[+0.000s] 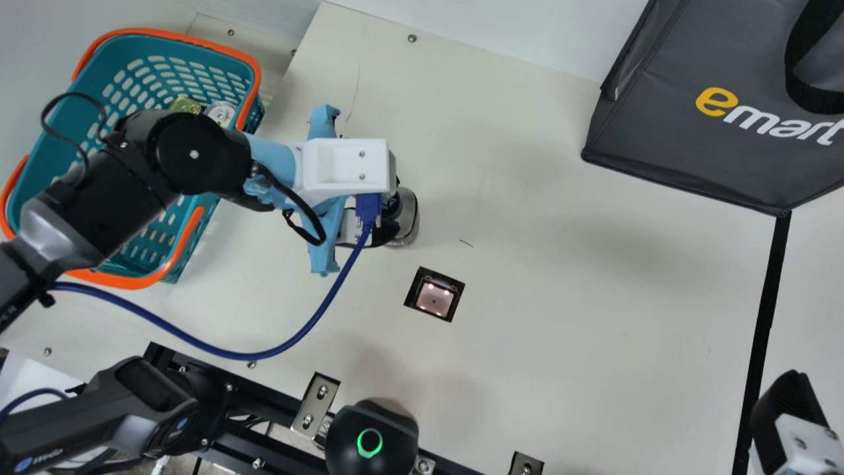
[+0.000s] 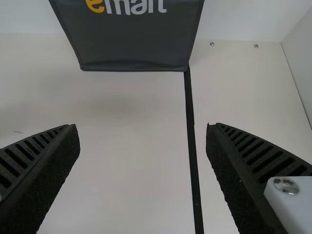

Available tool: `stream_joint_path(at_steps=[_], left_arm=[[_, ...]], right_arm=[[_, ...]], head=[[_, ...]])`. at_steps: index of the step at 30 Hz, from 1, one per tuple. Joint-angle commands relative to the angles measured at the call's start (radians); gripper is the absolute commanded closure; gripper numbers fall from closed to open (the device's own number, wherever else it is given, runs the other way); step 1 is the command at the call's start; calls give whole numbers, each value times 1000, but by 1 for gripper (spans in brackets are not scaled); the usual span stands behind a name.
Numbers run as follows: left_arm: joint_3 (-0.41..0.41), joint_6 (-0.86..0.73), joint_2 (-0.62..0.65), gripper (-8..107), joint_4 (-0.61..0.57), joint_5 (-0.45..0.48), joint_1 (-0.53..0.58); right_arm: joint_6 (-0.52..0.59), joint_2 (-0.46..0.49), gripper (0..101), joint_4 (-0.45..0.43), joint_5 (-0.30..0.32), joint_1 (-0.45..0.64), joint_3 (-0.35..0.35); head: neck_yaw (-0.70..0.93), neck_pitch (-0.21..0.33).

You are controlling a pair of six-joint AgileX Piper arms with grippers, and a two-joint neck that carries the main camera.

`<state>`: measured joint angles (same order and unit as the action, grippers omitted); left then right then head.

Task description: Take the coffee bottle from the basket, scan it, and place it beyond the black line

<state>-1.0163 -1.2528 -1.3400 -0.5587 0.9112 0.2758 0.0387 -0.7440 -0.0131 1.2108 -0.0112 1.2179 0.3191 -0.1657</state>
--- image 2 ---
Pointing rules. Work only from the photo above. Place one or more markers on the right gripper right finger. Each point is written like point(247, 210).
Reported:
point(243, 182)

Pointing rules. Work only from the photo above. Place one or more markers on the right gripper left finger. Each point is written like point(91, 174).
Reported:
point(36, 182)

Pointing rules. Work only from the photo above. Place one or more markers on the black strip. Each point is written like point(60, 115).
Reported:
point(191, 146)

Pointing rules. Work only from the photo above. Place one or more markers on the dark grey bag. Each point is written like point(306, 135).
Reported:
point(134, 36)

